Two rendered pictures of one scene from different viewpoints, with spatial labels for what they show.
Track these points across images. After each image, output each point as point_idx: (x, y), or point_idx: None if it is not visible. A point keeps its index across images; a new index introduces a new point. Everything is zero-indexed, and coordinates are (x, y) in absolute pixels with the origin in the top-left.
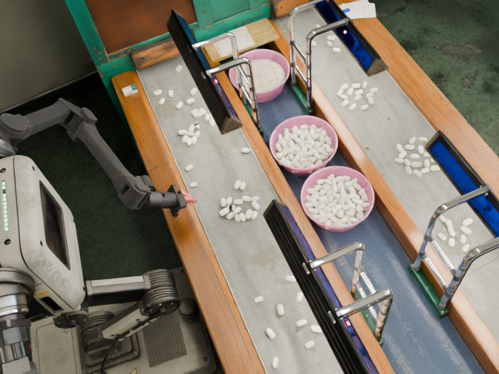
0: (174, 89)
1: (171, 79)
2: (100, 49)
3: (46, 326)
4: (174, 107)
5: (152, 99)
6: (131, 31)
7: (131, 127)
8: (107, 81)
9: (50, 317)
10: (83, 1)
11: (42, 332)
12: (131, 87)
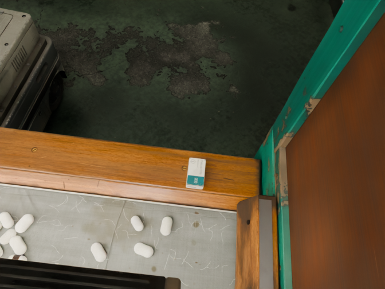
0: (157, 265)
1: (191, 275)
2: (286, 125)
3: (7, 22)
4: (105, 241)
5: (160, 210)
6: (305, 203)
7: (107, 141)
8: (259, 154)
9: (12, 27)
10: (366, 16)
11: (4, 18)
12: (196, 175)
